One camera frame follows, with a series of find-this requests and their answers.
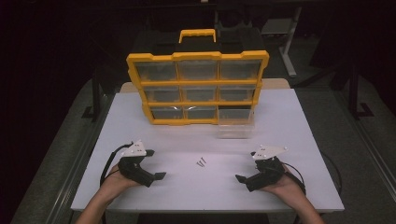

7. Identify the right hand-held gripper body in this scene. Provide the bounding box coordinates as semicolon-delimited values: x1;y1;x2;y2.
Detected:
245;144;289;192

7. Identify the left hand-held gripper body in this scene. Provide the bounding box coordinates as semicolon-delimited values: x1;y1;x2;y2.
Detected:
118;139;157;189

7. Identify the clear plastic drawer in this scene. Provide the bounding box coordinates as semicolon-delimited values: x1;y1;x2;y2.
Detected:
217;108;255;140

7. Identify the person's left hand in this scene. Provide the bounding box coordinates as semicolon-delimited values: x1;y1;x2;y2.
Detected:
98;162;142;201

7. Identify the person's right hand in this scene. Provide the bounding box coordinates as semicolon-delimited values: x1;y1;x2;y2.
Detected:
260;164;308;203

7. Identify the black metal stand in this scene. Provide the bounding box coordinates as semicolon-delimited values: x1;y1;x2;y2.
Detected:
80;66;106;121
346;60;375;120

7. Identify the set of clear organizer drawers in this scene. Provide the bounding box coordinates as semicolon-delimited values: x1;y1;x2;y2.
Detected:
134;60;262;120

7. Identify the yellow black storage organizer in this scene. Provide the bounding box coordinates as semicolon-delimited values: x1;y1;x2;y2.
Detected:
125;28;270;126

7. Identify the white metal stand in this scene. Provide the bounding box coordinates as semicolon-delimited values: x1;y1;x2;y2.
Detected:
261;7;304;78

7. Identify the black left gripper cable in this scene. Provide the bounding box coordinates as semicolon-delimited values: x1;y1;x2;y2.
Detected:
99;142;134;189

